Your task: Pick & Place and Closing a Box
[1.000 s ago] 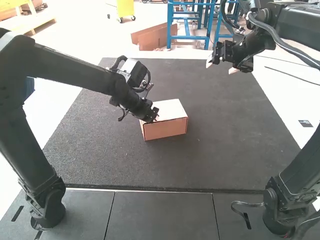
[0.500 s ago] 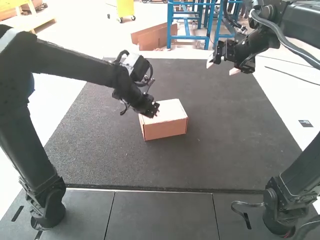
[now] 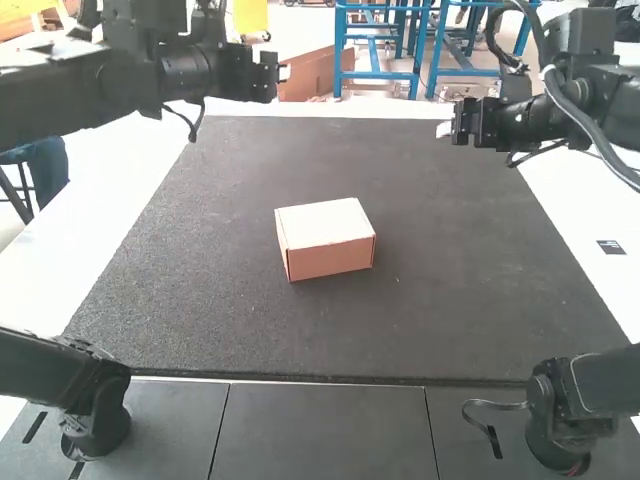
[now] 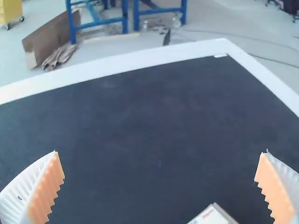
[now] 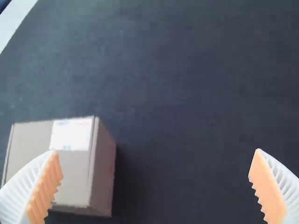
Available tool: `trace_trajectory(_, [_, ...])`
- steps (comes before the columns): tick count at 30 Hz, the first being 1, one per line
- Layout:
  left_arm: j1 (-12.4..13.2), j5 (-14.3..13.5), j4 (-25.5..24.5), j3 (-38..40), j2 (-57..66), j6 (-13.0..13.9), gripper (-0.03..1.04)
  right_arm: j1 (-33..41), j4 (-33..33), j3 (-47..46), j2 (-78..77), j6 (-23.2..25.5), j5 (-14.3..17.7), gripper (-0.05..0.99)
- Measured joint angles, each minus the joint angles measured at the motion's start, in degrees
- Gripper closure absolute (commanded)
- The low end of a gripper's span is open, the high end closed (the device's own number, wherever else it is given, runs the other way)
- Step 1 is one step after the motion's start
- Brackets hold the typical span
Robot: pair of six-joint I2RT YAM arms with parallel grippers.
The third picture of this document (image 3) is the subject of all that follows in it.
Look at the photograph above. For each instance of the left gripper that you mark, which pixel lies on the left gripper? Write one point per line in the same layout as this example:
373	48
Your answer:
245	72

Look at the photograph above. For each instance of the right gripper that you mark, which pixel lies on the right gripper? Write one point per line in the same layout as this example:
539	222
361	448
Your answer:
480	122

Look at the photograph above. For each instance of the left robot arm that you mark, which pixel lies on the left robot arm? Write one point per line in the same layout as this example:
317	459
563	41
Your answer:
75	85

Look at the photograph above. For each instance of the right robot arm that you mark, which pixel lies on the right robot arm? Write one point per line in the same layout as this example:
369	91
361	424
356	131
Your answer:
620	95

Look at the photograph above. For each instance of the cardboard box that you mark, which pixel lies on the cardboard box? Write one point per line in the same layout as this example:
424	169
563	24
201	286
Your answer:
325	250

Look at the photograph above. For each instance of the brown cardboard sheet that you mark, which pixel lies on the brown cardboard sheet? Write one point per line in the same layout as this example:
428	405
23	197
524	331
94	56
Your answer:
310	75

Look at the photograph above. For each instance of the blue workbench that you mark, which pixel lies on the blue workbench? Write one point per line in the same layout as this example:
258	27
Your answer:
377	75
465	74

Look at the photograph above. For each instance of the yellow tool cart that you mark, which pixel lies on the yellow tool cart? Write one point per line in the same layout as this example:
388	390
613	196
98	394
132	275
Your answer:
250	15

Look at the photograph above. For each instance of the black mat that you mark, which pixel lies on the black mat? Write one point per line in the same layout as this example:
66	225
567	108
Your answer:
200	250

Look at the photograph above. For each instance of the black label sticker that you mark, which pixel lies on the black label sticker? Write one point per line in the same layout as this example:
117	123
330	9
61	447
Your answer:
611	247

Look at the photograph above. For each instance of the dark base panel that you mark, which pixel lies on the dark base panel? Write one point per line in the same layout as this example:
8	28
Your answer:
325	430
450	450
170	430

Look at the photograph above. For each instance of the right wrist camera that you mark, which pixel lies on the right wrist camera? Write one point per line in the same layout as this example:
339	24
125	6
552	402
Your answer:
515	85

